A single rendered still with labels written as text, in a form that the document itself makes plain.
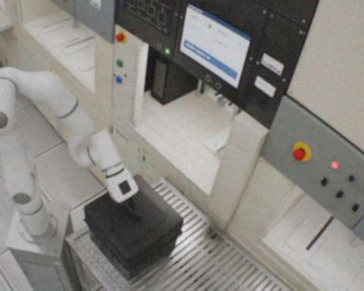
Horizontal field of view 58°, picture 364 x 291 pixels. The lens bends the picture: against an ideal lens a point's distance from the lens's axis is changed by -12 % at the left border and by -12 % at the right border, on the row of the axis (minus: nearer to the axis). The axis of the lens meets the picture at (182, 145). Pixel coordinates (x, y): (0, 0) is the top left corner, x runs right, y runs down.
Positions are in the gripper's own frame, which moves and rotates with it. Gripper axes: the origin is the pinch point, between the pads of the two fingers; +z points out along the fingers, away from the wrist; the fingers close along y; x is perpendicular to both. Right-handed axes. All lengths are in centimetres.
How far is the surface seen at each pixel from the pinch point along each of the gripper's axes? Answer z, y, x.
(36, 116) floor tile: -53, 34, 200
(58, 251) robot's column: 9.1, -29.7, 30.3
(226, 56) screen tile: -39, 39, -35
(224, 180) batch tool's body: 6.3, 34.2, -14.6
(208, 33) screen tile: -48, 39, -32
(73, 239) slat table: 8.3, -20.4, 31.1
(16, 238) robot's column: -3, -43, 42
